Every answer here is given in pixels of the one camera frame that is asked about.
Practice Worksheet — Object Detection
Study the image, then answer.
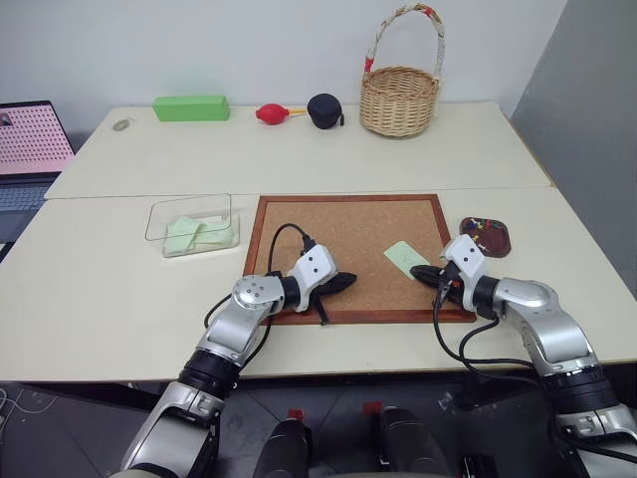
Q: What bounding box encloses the thin black wrist strap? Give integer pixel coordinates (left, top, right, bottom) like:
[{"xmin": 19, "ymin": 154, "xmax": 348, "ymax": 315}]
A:
[{"xmin": 311, "ymin": 292, "xmax": 332, "ymax": 329}]

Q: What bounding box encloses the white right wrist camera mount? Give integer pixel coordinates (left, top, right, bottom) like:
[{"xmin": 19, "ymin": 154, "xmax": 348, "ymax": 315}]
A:
[{"xmin": 439, "ymin": 234, "xmax": 490, "ymax": 311}]

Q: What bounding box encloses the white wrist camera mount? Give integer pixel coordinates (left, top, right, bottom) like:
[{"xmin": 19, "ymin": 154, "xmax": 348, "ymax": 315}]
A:
[
  {"xmin": 287, "ymin": 243, "xmax": 339, "ymax": 314},
  {"xmin": 439, "ymin": 234, "xmax": 490, "ymax": 311}
]

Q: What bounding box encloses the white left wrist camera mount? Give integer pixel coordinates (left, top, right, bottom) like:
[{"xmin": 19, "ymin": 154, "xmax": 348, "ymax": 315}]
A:
[{"xmin": 287, "ymin": 243, "xmax": 339, "ymax": 314}]

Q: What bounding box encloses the black round zip case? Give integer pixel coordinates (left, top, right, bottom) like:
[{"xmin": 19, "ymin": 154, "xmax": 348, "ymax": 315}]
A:
[{"xmin": 306, "ymin": 93, "xmax": 347, "ymax": 131}]

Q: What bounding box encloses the red rubber air blower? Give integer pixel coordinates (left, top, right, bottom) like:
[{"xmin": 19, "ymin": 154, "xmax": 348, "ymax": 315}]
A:
[{"xmin": 255, "ymin": 103, "xmax": 308, "ymax": 125}]

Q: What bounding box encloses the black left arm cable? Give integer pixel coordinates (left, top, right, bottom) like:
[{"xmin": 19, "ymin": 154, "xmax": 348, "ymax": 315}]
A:
[{"xmin": 202, "ymin": 222, "xmax": 316, "ymax": 331}]

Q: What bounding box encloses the cork board with wooden frame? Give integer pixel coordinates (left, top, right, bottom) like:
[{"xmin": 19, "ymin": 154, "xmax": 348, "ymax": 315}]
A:
[{"xmin": 242, "ymin": 193, "xmax": 478, "ymax": 328}]

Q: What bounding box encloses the clear plastic box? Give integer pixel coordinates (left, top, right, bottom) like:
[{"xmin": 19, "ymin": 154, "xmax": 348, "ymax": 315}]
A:
[{"xmin": 144, "ymin": 193, "xmax": 242, "ymax": 259}]

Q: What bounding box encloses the green rectangular box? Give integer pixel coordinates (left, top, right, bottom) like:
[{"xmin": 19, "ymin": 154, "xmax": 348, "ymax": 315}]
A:
[{"xmin": 151, "ymin": 94, "xmax": 232, "ymax": 123}]

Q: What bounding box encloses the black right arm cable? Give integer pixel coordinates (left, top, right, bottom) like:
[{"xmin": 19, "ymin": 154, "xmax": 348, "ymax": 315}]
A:
[{"xmin": 431, "ymin": 260, "xmax": 554, "ymax": 390}]

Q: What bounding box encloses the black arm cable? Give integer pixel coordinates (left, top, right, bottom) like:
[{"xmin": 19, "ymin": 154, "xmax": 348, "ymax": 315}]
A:
[
  {"xmin": 202, "ymin": 222, "xmax": 316, "ymax": 331},
  {"xmin": 431, "ymin": 260, "xmax": 554, "ymax": 390}
]

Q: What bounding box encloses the dark rounded shape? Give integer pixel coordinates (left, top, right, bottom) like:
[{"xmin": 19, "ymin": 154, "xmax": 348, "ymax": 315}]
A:
[
  {"xmin": 373, "ymin": 405, "xmax": 452, "ymax": 478},
  {"xmin": 257, "ymin": 419, "xmax": 316, "ymax": 478}
]

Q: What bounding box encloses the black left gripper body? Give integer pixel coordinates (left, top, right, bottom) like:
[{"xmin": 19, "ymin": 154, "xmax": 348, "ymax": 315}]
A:
[{"xmin": 309, "ymin": 276, "xmax": 344, "ymax": 302}]

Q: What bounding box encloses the wicker basket with handle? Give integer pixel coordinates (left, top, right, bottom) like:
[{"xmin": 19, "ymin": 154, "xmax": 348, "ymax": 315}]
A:
[{"xmin": 359, "ymin": 1, "xmax": 446, "ymax": 137}]

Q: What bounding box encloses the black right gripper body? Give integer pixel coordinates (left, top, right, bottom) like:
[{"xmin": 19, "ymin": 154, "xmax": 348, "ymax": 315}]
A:
[{"xmin": 435, "ymin": 265, "xmax": 467, "ymax": 306}]

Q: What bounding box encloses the laptop with pink screen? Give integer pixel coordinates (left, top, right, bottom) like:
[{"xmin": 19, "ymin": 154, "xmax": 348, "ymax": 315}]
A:
[{"xmin": 0, "ymin": 101, "xmax": 77, "ymax": 261}]

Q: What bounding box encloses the brown oval tray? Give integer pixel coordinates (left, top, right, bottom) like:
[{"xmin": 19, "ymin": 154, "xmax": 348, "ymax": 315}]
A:
[{"xmin": 457, "ymin": 215, "xmax": 513, "ymax": 258}]

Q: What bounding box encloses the green paper note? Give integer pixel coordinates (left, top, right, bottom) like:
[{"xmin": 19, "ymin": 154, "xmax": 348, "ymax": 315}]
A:
[
  {"xmin": 167, "ymin": 215, "xmax": 203, "ymax": 236},
  {"xmin": 165, "ymin": 229, "xmax": 201, "ymax": 256},
  {"xmin": 194, "ymin": 225, "xmax": 236, "ymax": 246},
  {"xmin": 383, "ymin": 241, "xmax": 432, "ymax": 281}
]

